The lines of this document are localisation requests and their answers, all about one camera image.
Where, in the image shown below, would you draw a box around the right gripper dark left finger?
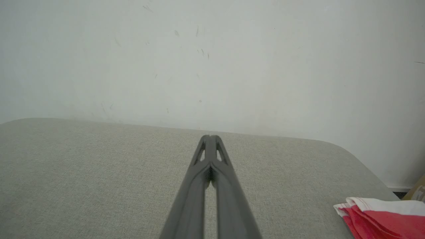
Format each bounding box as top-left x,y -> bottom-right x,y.
159,134 -> 212,239

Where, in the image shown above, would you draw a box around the grey fabric sofa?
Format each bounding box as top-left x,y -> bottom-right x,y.
0,118 -> 401,239

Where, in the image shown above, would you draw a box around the red shorts with white stripe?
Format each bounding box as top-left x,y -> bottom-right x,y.
333,197 -> 425,239

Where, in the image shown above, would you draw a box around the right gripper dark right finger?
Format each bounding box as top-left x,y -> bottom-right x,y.
210,134 -> 263,239

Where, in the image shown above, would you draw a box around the brown cardboard box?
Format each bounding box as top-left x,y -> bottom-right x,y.
411,175 -> 425,203

